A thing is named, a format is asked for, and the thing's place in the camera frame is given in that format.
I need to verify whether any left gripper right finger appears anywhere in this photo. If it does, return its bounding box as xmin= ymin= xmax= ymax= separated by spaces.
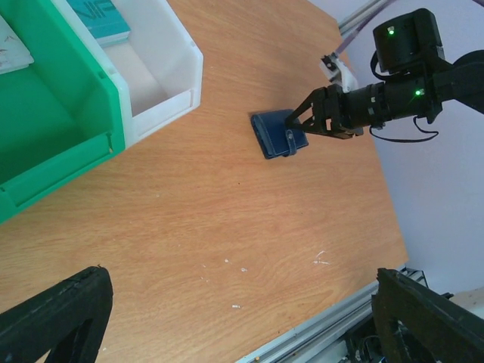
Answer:
xmin=371 ymin=268 xmax=483 ymax=362

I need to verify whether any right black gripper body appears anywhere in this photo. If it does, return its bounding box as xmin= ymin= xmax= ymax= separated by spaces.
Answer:
xmin=315 ymin=85 xmax=364 ymax=139

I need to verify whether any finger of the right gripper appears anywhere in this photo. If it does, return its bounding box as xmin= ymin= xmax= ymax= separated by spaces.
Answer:
xmin=299 ymin=119 xmax=340 ymax=137
xmin=285 ymin=87 xmax=325 ymax=127

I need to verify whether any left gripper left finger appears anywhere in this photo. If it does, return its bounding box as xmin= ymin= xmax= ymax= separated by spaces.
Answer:
xmin=1 ymin=266 xmax=113 ymax=362

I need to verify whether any blue card holder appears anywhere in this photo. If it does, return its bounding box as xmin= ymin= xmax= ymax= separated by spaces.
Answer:
xmin=250 ymin=109 xmax=309 ymax=160

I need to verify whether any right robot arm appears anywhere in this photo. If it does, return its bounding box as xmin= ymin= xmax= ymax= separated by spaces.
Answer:
xmin=285 ymin=8 xmax=483 ymax=139

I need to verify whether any teal VIP card stack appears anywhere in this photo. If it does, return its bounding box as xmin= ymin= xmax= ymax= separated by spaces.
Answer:
xmin=67 ymin=0 xmax=131 ymax=48

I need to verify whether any grey floral card stack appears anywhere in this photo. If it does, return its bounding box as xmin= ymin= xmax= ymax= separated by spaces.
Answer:
xmin=0 ymin=17 xmax=34 ymax=74

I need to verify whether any white plastic bin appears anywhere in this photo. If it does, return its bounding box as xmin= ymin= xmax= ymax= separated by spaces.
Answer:
xmin=54 ymin=1 xmax=203 ymax=147

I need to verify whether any green plastic bin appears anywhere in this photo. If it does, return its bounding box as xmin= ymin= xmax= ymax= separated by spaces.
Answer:
xmin=1 ymin=1 xmax=126 ymax=221

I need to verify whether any right frame post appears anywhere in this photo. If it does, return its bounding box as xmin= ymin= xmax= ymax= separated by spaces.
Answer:
xmin=338 ymin=0 xmax=386 ymax=34

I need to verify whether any aluminium frame rail front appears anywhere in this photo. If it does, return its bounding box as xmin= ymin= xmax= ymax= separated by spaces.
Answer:
xmin=234 ymin=264 xmax=455 ymax=363

